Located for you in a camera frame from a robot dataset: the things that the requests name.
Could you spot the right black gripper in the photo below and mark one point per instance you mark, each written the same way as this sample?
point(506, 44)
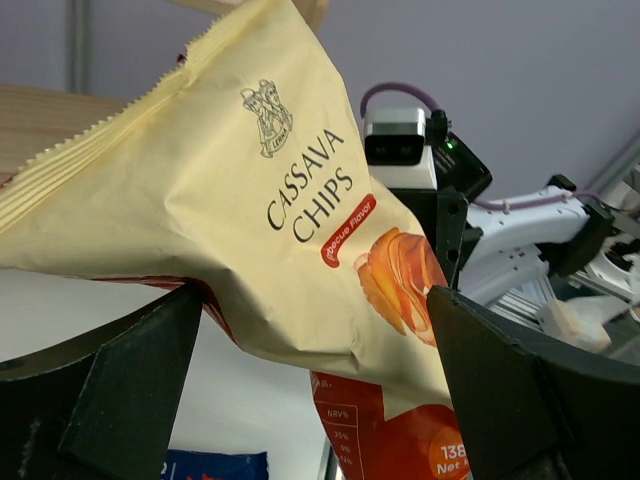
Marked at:
point(443, 217)

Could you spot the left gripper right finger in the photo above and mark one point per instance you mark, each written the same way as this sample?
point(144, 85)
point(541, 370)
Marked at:
point(530, 406)

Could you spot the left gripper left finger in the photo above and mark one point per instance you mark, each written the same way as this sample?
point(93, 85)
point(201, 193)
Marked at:
point(101, 405)

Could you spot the cassava chips bag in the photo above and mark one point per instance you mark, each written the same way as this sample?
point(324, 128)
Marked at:
point(335, 282)

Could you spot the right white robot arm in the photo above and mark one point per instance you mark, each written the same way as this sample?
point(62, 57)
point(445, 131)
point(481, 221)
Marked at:
point(486, 248)

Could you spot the wooden two-tier shelf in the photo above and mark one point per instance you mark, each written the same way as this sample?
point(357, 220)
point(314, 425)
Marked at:
point(55, 115)

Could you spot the left Burts chilli bag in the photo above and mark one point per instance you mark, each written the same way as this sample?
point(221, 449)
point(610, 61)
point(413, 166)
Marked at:
point(192, 465)

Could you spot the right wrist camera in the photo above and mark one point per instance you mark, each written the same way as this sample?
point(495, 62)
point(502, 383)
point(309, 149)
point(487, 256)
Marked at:
point(395, 148)

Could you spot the aluminium mounting rail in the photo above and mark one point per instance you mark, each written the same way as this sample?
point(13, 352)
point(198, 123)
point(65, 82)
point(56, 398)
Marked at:
point(522, 303)

